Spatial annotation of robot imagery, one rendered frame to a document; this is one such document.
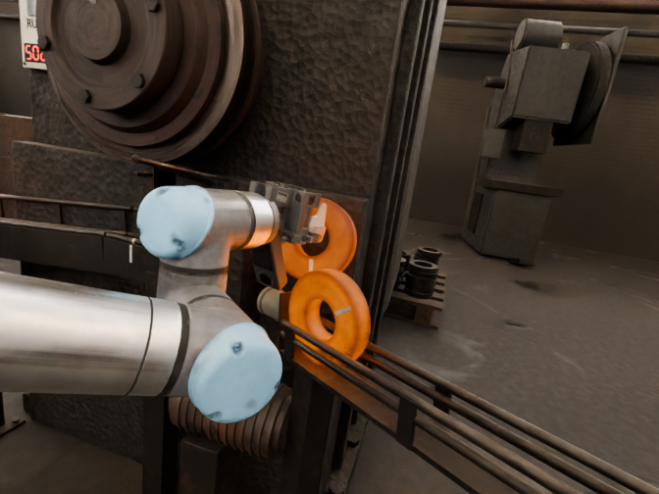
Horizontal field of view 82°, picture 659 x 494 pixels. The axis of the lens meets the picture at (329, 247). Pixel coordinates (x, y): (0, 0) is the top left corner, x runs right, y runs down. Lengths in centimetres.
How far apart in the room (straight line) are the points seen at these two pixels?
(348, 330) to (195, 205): 29
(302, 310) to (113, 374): 38
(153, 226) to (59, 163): 81
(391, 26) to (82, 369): 77
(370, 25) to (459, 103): 600
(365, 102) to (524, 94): 403
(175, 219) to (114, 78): 48
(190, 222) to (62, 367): 17
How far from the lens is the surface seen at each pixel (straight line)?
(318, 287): 59
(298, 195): 57
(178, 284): 43
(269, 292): 73
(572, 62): 500
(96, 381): 32
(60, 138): 129
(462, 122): 681
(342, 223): 68
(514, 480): 44
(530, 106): 482
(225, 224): 43
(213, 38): 80
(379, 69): 85
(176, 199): 40
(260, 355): 31
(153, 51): 78
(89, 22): 86
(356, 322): 55
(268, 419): 72
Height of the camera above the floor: 96
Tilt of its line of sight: 14 degrees down
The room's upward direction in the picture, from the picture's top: 8 degrees clockwise
